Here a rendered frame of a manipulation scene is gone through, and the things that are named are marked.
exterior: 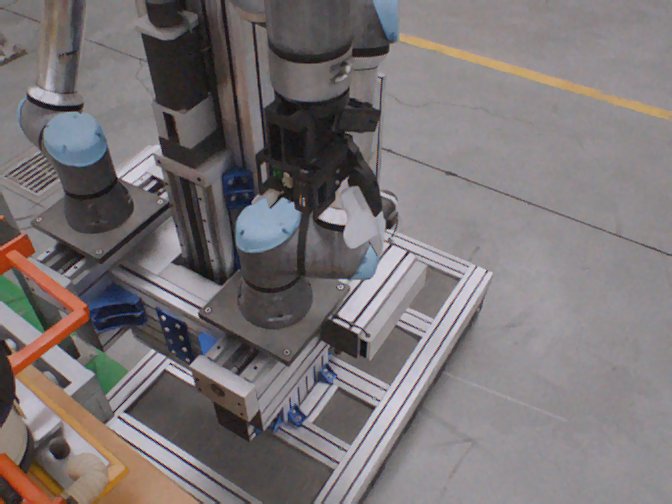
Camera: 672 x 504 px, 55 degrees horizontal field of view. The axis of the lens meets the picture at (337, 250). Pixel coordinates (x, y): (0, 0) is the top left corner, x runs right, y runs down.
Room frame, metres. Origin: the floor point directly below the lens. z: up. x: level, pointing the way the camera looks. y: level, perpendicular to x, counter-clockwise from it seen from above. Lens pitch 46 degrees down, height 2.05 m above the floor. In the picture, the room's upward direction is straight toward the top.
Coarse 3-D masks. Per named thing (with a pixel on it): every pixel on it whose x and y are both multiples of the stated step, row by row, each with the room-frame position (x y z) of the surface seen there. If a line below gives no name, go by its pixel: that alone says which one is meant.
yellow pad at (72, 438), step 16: (16, 384) 0.62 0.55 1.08; (32, 384) 0.62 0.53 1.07; (16, 400) 0.58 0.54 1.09; (48, 400) 0.59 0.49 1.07; (64, 416) 0.56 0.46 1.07; (64, 432) 0.53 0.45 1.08; (80, 432) 0.53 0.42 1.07; (48, 448) 0.49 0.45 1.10; (64, 448) 0.49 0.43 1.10; (80, 448) 0.50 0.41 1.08; (96, 448) 0.50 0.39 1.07; (32, 464) 0.48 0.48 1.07; (48, 464) 0.47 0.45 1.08; (64, 464) 0.47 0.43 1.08; (112, 464) 0.48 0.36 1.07; (48, 480) 0.45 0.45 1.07; (64, 480) 0.45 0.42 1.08; (112, 480) 0.45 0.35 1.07
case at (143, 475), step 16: (16, 352) 0.78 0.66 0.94; (32, 368) 0.74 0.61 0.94; (48, 384) 0.71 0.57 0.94; (64, 400) 0.67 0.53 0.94; (80, 416) 0.64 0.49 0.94; (96, 432) 0.60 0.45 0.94; (112, 432) 0.60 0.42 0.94; (112, 448) 0.57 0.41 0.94; (128, 448) 0.57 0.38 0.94; (128, 464) 0.54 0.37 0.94; (144, 464) 0.54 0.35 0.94; (128, 480) 0.51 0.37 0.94; (144, 480) 0.51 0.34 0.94; (160, 480) 0.51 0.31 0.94; (48, 496) 0.48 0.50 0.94; (112, 496) 0.48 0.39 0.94; (128, 496) 0.48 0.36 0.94; (144, 496) 0.48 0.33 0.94; (160, 496) 0.48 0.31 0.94; (176, 496) 0.48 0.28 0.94; (192, 496) 0.48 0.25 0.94
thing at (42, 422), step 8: (32, 400) 0.57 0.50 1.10; (24, 408) 0.56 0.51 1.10; (32, 408) 0.56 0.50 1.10; (40, 408) 0.56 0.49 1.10; (32, 416) 0.54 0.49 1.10; (40, 416) 0.54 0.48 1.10; (48, 416) 0.54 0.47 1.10; (56, 416) 0.54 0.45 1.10; (32, 424) 0.53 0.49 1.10; (40, 424) 0.53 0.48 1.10; (48, 424) 0.53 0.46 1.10; (56, 424) 0.53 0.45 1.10; (32, 432) 0.51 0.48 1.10; (40, 432) 0.51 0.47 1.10; (48, 432) 0.52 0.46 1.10; (40, 440) 0.50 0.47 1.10; (0, 496) 0.39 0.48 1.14
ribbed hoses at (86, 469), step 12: (84, 456) 0.46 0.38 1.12; (96, 456) 0.47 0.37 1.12; (72, 468) 0.45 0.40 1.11; (84, 468) 0.44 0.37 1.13; (96, 468) 0.44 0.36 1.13; (84, 480) 0.42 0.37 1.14; (96, 480) 0.42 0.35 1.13; (72, 492) 0.40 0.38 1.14; (84, 492) 0.40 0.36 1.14; (96, 492) 0.41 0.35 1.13
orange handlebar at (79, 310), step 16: (16, 256) 0.81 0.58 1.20; (32, 272) 0.78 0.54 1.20; (48, 288) 0.74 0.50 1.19; (64, 288) 0.74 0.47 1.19; (64, 304) 0.71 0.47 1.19; (80, 304) 0.70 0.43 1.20; (64, 320) 0.67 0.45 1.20; (80, 320) 0.67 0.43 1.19; (48, 336) 0.64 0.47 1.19; (64, 336) 0.65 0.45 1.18; (32, 352) 0.61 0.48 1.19; (16, 368) 0.58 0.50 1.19; (0, 464) 0.42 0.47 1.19; (16, 480) 0.39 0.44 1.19; (32, 480) 0.40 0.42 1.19; (32, 496) 0.37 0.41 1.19
